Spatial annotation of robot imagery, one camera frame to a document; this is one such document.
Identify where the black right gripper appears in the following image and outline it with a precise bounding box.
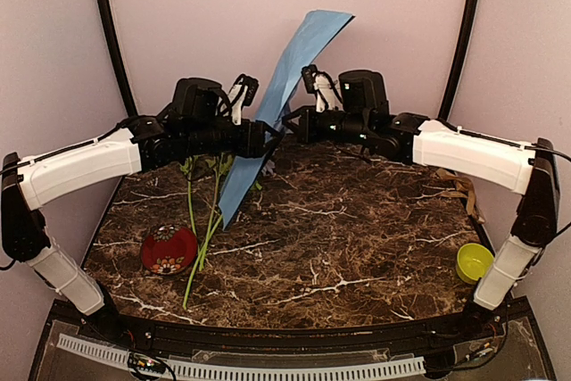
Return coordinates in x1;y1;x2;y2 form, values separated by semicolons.
283;104;371;145

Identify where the beige satin ribbon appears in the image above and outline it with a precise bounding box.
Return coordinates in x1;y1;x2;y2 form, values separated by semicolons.
435;168;485;224

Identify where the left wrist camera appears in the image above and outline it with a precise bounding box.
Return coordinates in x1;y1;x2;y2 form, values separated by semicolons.
228;74;259;125

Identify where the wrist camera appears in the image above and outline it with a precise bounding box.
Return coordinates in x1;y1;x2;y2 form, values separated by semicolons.
228;74;259;125
302;64;342;112

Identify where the black left corner post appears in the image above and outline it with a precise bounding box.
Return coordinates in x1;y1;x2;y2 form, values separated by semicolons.
96;0;137;116

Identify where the red floral plate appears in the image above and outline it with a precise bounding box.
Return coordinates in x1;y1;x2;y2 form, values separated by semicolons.
140;225;198;276

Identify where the black right corner post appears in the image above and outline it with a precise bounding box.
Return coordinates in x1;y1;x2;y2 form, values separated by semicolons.
438;0;478;120

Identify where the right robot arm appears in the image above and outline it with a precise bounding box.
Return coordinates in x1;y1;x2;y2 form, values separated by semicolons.
282;65;560;340

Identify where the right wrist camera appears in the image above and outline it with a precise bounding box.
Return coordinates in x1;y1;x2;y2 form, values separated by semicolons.
302;64;342;112

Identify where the blue wrapping paper sheet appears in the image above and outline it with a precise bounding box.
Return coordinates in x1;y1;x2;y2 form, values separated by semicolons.
219;10;353;228

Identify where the yellow-green bowl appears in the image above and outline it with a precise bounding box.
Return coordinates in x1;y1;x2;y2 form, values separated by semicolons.
455;243;494;285

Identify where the white slotted cable duct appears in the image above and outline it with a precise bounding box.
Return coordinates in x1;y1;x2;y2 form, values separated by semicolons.
57;333;426;380

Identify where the black front frame rail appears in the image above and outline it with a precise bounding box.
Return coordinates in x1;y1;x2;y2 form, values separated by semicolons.
48;298;532;358

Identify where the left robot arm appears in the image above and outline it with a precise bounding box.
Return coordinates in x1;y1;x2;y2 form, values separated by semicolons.
1;74;279;342

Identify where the black corner post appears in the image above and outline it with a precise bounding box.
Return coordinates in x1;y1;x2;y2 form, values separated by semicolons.
96;0;137;116
438;0;478;120

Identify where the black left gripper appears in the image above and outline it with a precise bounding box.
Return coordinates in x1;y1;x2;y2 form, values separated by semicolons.
186;117;281;158

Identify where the pink and blue fake flower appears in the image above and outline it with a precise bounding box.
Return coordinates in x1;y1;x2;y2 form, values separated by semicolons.
197;154;235;271

